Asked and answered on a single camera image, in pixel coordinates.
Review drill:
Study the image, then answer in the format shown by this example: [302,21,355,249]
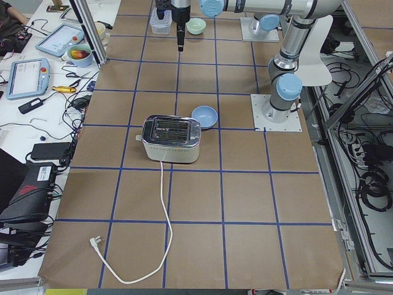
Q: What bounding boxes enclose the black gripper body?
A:
[171,0,191,24]

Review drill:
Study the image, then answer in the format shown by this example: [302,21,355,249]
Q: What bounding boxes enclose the green bowl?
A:
[186,18,206,35]

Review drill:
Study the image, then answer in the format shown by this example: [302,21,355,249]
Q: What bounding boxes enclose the cream bowl with lemon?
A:
[95,22,110,46]

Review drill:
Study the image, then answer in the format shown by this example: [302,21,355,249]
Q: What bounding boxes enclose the blue bowl with fruit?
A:
[61,44,93,68]

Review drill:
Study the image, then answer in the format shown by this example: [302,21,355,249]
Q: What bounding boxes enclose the clear plastic food container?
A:
[149,7,172,35]

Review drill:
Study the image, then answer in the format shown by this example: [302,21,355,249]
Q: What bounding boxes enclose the silver white toaster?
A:
[136,114,201,163]

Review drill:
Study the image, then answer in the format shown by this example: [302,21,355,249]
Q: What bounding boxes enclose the smartphone on desk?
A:
[46,5,69,13]

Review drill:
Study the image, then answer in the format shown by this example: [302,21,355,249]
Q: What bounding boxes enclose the black scissors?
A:
[65,71,90,79]

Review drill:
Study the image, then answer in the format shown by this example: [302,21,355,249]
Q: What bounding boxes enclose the far blue teach pendant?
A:
[35,24,85,57]

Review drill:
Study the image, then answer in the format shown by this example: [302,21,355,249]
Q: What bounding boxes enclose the blue teach pendant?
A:
[35,24,85,57]
[6,58,50,100]

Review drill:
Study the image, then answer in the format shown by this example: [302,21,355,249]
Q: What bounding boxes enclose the gold yellow tool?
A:
[52,86,77,93]

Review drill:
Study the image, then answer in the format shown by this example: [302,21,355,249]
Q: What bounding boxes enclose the white chair back panel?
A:
[295,15,333,87]

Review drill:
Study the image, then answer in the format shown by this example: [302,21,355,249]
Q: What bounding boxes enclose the near blue teach pendant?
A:
[6,58,50,100]

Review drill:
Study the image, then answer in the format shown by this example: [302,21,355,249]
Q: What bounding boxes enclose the small black device on desk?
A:
[18,98,44,114]

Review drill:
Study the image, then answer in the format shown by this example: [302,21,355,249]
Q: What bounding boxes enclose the black power adapter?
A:
[30,142,71,160]

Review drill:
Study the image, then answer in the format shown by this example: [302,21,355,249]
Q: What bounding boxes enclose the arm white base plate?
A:
[240,17,279,42]
[251,94,302,132]

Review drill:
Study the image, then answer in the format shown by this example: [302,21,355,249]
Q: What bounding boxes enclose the aluminium frame post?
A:
[69,0,107,68]

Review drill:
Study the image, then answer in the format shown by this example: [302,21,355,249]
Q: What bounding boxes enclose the white toaster power cord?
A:
[89,160,173,285]

